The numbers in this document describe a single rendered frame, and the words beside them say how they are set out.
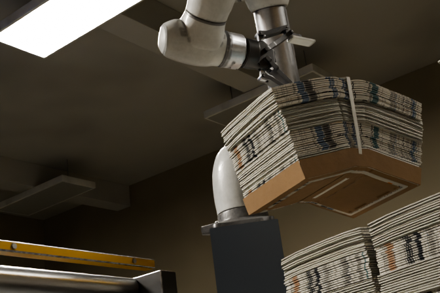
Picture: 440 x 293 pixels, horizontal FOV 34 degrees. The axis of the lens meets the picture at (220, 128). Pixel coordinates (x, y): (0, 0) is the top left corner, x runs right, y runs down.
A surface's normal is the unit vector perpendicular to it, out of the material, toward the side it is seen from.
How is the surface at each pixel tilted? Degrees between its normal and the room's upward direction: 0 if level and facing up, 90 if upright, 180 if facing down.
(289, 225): 90
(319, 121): 91
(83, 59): 180
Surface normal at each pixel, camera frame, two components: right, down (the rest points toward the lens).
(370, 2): 0.12, 0.92
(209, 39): 0.33, 0.44
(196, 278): -0.62, -0.22
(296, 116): 0.39, -0.38
